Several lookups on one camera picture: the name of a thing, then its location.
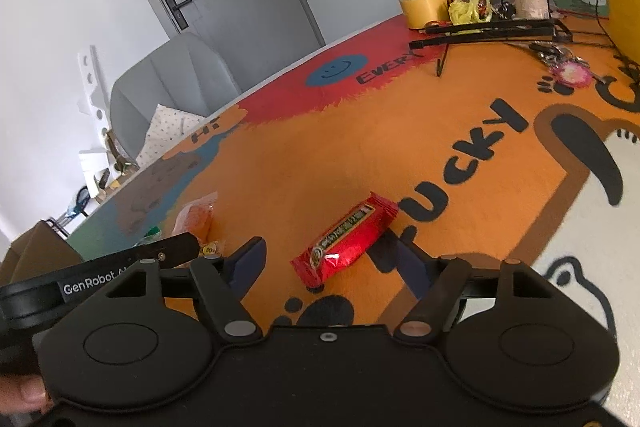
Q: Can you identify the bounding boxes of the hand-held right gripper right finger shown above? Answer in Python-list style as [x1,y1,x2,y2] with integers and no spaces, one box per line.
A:
[392,239,555,342]

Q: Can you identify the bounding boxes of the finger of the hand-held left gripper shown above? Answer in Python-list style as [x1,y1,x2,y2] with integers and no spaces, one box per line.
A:
[131,232,202,269]

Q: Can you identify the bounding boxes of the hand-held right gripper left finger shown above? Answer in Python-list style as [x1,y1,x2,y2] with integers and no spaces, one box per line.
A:
[102,236,268,346]

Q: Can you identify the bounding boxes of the brown cardboard box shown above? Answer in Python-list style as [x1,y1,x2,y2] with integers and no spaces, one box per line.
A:
[0,222,85,282]

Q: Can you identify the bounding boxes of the clear orange pink snack packet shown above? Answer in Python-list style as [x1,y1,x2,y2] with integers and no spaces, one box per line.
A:
[172,192,226,258]

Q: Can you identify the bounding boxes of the red snack bar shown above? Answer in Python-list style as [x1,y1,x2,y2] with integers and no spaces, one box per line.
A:
[291,192,399,292]

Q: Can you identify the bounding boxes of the person's left hand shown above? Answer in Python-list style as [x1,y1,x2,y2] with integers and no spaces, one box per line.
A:
[0,374,55,415]

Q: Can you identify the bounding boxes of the black metal shoe rack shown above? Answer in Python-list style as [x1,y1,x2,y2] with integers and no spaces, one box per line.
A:
[37,187,93,238]

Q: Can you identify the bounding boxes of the brown cardboard scraps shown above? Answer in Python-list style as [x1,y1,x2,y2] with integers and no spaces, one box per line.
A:
[92,127,141,198]

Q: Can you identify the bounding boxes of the white cardboard sheet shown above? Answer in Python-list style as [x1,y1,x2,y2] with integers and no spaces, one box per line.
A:
[77,149,111,180]

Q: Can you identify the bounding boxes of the white dotted pillow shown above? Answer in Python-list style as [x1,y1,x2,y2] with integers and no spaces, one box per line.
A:
[137,103,207,168]

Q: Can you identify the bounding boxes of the grey chair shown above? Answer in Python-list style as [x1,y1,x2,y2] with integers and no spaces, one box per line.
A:
[110,32,241,168]

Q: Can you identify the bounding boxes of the white perforated board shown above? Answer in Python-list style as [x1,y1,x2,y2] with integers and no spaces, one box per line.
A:
[77,44,113,135]

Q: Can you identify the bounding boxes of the black folding stand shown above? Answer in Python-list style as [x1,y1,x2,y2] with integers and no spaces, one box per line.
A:
[409,18,573,78]

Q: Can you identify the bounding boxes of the bunch of keys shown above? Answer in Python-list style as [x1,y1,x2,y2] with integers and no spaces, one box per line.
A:
[525,41,586,68]

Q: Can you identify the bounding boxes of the yellow tape roll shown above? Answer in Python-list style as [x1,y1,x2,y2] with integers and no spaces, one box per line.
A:
[399,0,450,30]

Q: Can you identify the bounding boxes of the crumpled yellow plastic bag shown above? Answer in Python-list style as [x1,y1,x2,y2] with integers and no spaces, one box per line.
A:
[447,0,493,25]

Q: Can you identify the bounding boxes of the dark green flat object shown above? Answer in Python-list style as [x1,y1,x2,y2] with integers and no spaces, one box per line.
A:
[547,0,611,15]

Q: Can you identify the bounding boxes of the black door handle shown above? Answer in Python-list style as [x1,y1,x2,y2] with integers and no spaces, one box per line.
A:
[165,0,193,32]

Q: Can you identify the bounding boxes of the thin black cable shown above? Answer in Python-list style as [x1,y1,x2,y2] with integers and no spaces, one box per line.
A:
[595,2,640,82]

